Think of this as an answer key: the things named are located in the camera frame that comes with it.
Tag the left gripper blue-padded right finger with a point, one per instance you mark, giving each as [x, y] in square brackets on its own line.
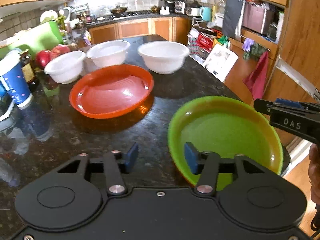
[204, 164]

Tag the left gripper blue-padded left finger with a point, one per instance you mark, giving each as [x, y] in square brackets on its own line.
[115, 164]

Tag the green plastic plate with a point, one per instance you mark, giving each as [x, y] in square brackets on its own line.
[225, 126]

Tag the orange plastic plate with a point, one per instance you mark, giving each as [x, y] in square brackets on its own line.
[112, 91]

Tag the white ribbed bowl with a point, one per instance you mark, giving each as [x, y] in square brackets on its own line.
[67, 67]
[163, 57]
[109, 53]

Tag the person's right hand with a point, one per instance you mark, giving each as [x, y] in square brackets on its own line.
[314, 173]

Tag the red hanging cloth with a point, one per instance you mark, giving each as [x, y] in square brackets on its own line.
[256, 80]

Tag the purple rubber glove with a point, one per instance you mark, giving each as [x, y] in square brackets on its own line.
[248, 42]

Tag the white window gift box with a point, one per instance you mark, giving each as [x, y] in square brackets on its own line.
[220, 61]

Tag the red snack bag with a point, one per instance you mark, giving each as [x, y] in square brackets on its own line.
[199, 42]

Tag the red apple right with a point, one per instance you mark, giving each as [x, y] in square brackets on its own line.
[59, 50]

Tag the red apple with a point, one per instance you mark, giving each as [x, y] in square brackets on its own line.
[43, 58]
[59, 50]

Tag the dark sauce jar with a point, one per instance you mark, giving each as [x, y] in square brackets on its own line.
[28, 72]

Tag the red apple left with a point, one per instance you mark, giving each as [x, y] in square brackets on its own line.
[43, 58]

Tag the blue paper coffee cup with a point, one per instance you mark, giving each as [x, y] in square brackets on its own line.
[13, 80]

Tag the green cutting board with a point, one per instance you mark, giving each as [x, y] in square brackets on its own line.
[41, 37]

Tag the dark hanging apron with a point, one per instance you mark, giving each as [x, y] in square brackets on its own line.
[233, 16]

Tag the teal electric kettle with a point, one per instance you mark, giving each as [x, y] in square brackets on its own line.
[205, 13]

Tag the black wok on stove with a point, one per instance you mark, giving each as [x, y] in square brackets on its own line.
[118, 10]

